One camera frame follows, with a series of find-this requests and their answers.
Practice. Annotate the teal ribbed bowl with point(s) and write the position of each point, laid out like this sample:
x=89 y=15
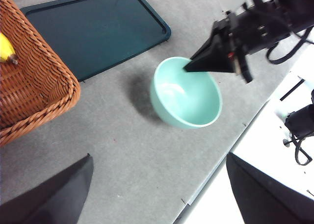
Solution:
x=189 y=104

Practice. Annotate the dark rectangular tray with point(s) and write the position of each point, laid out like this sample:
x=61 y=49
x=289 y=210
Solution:
x=98 y=32

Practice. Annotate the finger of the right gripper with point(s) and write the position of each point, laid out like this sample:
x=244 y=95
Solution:
x=218 y=59
x=207 y=41

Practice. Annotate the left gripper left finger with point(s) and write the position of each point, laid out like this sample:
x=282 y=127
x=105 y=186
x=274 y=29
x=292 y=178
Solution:
x=49 y=199

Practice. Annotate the yellow banana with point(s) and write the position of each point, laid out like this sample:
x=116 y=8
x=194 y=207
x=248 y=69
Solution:
x=5 y=50

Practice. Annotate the black strip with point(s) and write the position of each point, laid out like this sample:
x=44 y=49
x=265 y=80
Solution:
x=292 y=89

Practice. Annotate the brown wicker basket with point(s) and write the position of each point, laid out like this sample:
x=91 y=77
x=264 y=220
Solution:
x=32 y=74

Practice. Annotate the black camera device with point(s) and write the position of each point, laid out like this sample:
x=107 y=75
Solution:
x=300 y=121

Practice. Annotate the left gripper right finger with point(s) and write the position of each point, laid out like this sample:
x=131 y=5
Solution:
x=269 y=202

